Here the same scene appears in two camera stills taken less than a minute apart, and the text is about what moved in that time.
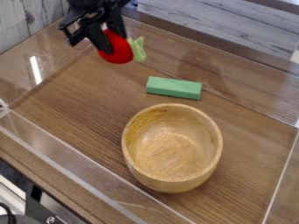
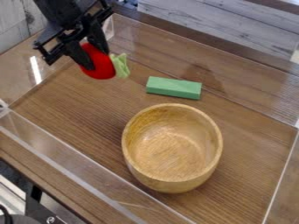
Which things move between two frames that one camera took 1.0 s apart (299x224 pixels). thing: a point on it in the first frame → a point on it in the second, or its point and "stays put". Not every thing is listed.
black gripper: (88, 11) → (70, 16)
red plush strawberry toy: (121, 53) → (104, 69)
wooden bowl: (172, 146) stays put
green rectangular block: (173, 87) stays put
